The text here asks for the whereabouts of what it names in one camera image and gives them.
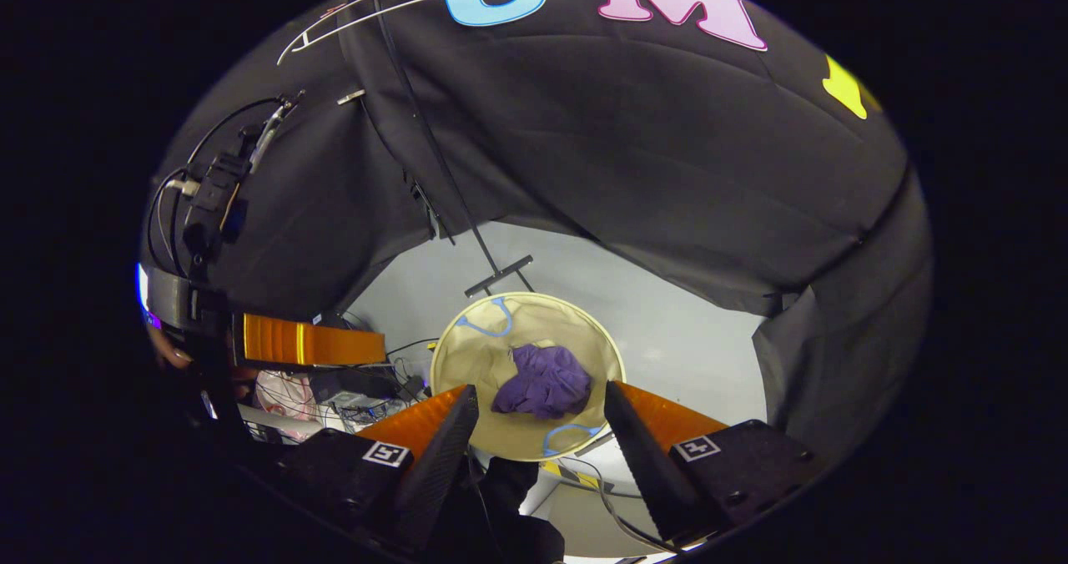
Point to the beige laundry hamper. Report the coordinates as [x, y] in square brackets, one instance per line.
[476, 372]

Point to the black device box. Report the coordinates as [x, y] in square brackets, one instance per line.
[359, 385]

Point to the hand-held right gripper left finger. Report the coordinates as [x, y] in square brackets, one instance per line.
[442, 455]

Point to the black backdrop cloth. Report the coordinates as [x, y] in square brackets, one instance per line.
[634, 147]

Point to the black clothes rack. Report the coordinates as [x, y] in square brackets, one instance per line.
[499, 276]

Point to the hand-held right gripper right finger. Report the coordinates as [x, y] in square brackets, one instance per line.
[638, 455]

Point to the white empty hanger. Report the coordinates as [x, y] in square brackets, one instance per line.
[375, 9]

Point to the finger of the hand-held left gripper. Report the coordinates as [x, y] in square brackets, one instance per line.
[317, 343]

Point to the dark cloth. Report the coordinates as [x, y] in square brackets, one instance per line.
[501, 514]

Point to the silver cloth clip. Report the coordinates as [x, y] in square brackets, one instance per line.
[351, 96]

